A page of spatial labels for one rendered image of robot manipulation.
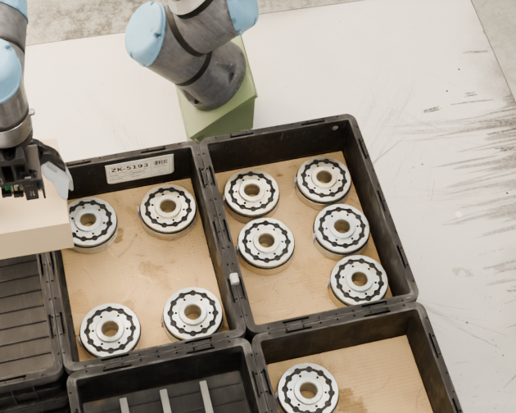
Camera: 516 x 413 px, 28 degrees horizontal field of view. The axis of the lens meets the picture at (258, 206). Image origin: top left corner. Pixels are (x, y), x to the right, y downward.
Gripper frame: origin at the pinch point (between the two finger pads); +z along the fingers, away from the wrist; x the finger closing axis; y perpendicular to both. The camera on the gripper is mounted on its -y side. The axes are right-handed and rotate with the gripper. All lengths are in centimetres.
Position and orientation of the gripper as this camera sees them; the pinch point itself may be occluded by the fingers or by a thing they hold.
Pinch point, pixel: (25, 192)
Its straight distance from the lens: 164.1
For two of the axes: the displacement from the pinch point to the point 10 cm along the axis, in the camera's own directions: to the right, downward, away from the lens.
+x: 9.8, -1.6, 1.5
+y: 2.2, 8.4, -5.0
